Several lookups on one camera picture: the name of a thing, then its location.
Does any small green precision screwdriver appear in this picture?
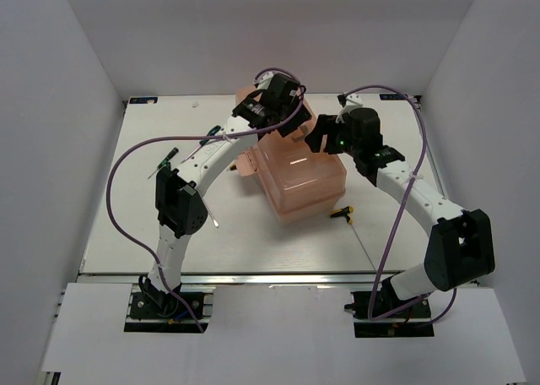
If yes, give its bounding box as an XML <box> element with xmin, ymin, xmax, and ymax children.
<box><xmin>148</xmin><ymin>147</ymin><xmax>179</xmax><ymax>179</ymax></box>

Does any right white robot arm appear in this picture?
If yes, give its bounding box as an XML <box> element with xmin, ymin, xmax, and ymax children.
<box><xmin>305</xmin><ymin>107</ymin><xmax>495</xmax><ymax>317</ymax></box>

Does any blue label sticker right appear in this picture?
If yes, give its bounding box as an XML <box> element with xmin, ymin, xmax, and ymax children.
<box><xmin>379</xmin><ymin>93</ymin><xmax>408</xmax><ymax>100</ymax></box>

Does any large green screwdriver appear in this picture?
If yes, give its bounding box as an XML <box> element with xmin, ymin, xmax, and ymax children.
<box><xmin>181</xmin><ymin>125</ymin><xmax>223</xmax><ymax>163</ymax></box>

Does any aluminium table rail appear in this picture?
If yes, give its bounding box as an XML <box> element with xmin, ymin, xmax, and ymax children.
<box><xmin>77</xmin><ymin>273</ymin><xmax>375</xmax><ymax>286</ymax></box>

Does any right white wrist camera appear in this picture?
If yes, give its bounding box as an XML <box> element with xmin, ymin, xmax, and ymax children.
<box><xmin>336</xmin><ymin>93</ymin><xmax>364</xmax><ymax>123</ymax></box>

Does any pink plastic toolbox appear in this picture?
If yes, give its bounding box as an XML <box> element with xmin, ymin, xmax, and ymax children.
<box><xmin>234</xmin><ymin>85</ymin><xmax>348</xmax><ymax>225</ymax></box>

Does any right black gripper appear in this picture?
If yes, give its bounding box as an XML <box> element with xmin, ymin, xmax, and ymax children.
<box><xmin>305</xmin><ymin>117</ymin><xmax>360</xmax><ymax>160</ymax></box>

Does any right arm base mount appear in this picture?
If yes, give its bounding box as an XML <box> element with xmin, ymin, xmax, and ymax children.
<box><xmin>343</xmin><ymin>291</ymin><xmax>435</xmax><ymax>339</ymax></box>

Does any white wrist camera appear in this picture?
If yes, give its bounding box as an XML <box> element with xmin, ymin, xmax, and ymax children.
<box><xmin>336</xmin><ymin>93</ymin><xmax>364</xmax><ymax>123</ymax></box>
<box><xmin>254</xmin><ymin>71</ymin><xmax>274</xmax><ymax>89</ymax></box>

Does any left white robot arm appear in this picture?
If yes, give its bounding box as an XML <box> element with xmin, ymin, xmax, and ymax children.
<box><xmin>139</xmin><ymin>72</ymin><xmax>311</xmax><ymax>317</ymax></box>

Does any blue label sticker left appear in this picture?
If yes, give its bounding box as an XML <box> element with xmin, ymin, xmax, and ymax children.
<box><xmin>128</xmin><ymin>96</ymin><xmax>158</xmax><ymax>105</ymax></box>

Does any green flathead screwdriver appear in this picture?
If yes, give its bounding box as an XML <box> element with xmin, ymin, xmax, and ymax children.
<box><xmin>207</xmin><ymin>206</ymin><xmax>219</xmax><ymax>228</ymax></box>

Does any blue label sticker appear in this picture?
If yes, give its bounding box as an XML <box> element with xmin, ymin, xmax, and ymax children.
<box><xmin>379</xmin><ymin>93</ymin><xmax>408</xmax><ymax>100</ymax></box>
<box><xmin>128</xmin><ymin>96</ymin><xmax>158</xmax><ymax>105</ymax></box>

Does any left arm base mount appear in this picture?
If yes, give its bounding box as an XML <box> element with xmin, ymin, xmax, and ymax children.
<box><xmin>124</xmin><ymin>290</ymin><xmax>213</xmax><ymax>334</ymax></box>

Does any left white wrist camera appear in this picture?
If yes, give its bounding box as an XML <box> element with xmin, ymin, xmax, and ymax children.
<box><xmin>254</xmin><ymin>71</ymin><xmax>274</xmax><ymax>89</ymax></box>

